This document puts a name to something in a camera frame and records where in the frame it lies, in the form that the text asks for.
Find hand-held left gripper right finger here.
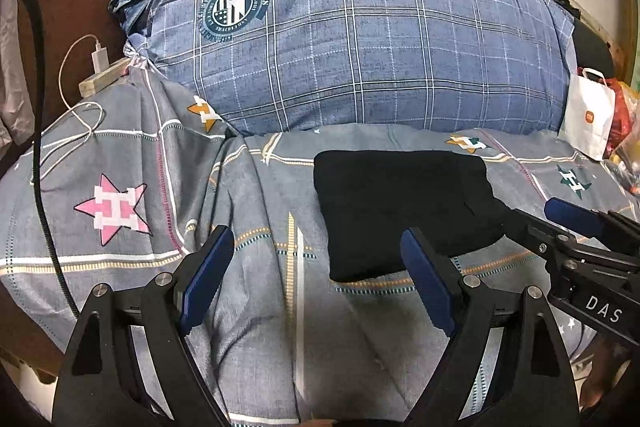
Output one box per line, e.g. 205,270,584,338
400,227,583,427

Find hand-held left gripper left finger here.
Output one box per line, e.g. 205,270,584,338
50,224,236,427

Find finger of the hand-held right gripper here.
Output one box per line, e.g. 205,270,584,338
544,197,640,254
502,206,640,276

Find black pants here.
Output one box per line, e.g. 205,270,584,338
313,149,513,283

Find person's right forearm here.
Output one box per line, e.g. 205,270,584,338
580,337,633,410

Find clear plastic bag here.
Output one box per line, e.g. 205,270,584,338
605,137,640,198

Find white paper bag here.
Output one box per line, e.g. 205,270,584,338
557,67,617,160

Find red plastic bag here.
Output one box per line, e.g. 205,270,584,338
602,79,640,158

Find grey printed bed sheet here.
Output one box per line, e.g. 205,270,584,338
0,72,640,425

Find black cloth item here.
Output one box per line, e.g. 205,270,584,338
527,0,616,78

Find beige power strip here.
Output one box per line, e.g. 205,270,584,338
79,57,132,98

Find blue plaid pillow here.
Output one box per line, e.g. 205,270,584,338
122,0,576,138

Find grey cloth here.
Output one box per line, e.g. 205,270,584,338
0,0,33,145

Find white charging cable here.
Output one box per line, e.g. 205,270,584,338
30,34,108,182

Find black braided cable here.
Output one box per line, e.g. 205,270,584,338
0,0,81,323

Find brown bed frame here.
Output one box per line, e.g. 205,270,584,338
0,0,136,383

